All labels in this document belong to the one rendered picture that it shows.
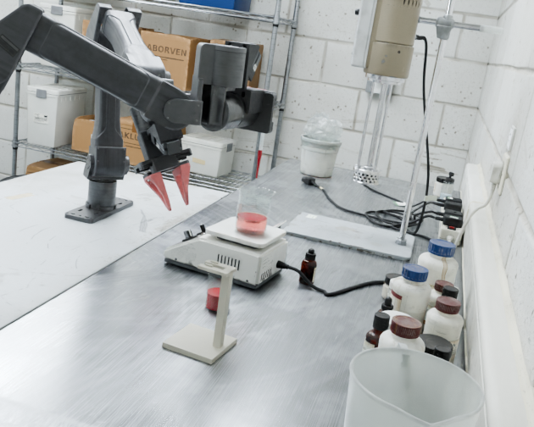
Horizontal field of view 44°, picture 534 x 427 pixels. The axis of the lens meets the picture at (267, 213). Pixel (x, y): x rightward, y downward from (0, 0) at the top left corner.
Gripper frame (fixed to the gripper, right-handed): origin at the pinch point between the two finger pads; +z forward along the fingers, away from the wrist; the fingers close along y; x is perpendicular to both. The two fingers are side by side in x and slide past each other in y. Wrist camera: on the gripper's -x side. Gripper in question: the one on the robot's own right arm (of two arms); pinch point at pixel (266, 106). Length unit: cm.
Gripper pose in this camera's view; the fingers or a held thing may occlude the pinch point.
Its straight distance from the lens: 116.8
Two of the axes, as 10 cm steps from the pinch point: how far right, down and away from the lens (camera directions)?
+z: 4.1, -1.9, 8.9
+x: -1.3, 9.5, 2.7
